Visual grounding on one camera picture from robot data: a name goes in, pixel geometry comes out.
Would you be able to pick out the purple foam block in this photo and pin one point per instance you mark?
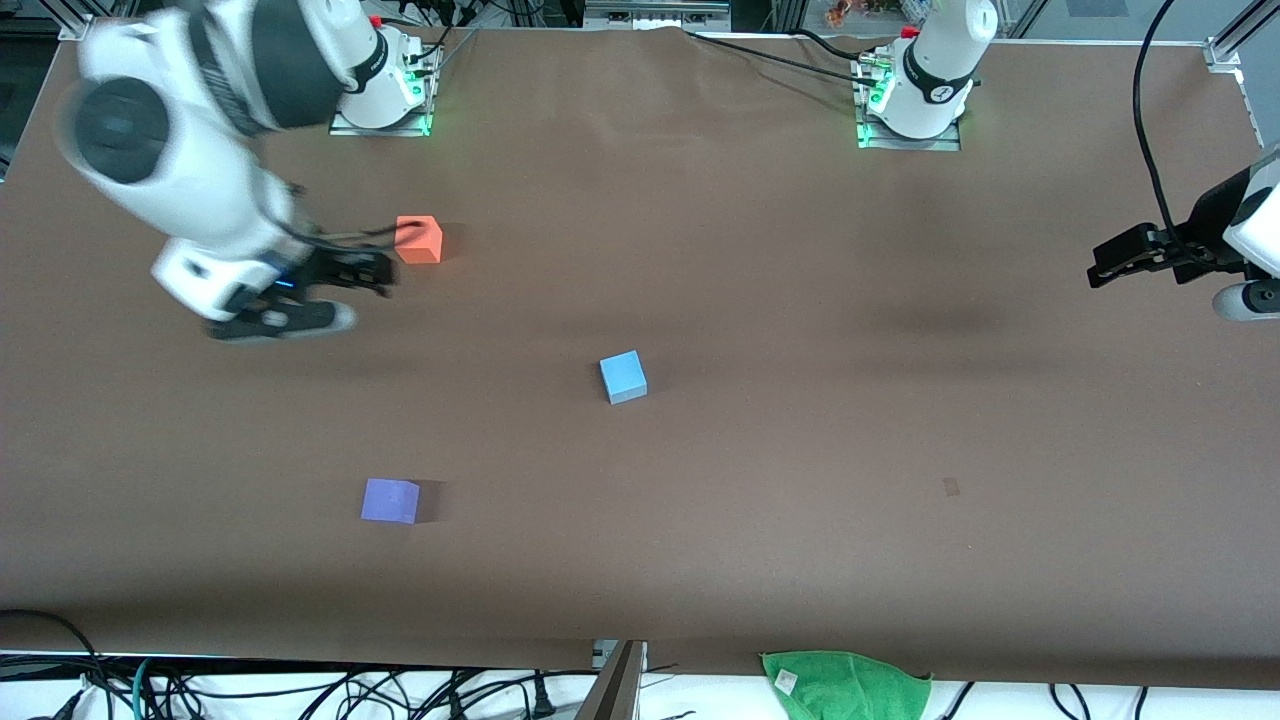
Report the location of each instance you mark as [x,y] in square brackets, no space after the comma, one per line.
[388,500]

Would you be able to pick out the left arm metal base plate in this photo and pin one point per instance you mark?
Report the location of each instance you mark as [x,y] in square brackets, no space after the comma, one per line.
[910,144]

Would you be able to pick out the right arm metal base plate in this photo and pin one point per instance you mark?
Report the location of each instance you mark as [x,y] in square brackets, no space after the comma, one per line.
[400,128]

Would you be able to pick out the green microfibre cloth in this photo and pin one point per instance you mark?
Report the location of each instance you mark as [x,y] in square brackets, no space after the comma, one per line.
[850,690]

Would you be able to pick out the grey power strip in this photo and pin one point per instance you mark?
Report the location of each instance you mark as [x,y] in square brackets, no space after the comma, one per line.
[655,14]

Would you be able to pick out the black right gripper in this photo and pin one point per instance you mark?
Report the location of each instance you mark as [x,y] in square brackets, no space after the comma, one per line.
[330,268]

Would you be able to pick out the aluminium frame profile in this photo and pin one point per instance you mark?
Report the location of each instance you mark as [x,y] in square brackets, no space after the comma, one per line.
[615,690]

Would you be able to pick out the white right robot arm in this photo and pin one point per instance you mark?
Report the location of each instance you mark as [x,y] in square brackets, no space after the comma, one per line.
[180,190]

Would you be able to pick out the brown table cover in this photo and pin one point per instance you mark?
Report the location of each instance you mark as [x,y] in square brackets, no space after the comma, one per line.
[700,300]

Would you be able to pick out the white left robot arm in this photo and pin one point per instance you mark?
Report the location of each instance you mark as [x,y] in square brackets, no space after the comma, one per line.
[935,70]

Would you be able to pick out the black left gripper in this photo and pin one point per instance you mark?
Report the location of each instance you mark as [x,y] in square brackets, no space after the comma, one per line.
[1208,222]

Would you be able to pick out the orange foam block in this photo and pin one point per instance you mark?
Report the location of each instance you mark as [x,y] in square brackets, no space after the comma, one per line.
[420,245]

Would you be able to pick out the aluminium corner profile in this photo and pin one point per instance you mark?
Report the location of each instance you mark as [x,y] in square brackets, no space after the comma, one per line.
[1240,35]

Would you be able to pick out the orange colourful toy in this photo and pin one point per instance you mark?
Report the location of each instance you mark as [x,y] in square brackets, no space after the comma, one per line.
[843,13]

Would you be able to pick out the small aluminium corner bracket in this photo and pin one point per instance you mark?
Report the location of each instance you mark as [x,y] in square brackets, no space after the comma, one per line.
[70,28]

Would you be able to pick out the light blue foam block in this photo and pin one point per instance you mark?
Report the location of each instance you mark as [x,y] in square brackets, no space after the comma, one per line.
[622,375]

